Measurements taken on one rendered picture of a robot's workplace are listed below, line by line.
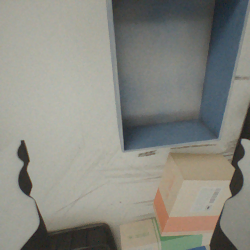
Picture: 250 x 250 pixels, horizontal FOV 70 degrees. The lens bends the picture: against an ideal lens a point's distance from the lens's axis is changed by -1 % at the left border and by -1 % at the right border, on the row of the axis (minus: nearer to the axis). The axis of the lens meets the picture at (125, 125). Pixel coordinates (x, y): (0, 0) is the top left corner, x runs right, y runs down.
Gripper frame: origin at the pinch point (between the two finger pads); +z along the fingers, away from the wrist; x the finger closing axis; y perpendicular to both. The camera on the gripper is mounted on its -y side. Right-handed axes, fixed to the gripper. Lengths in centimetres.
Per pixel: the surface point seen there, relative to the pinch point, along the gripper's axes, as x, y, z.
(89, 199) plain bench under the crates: -9.2, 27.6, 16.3
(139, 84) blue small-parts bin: 1.5, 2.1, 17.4
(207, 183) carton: 13.2, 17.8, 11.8
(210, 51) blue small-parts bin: 11.9, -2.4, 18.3
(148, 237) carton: 4.0, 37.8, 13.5
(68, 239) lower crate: -14.6, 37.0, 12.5
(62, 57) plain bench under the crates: -9.4, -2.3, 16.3
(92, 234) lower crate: -9.0, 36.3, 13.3
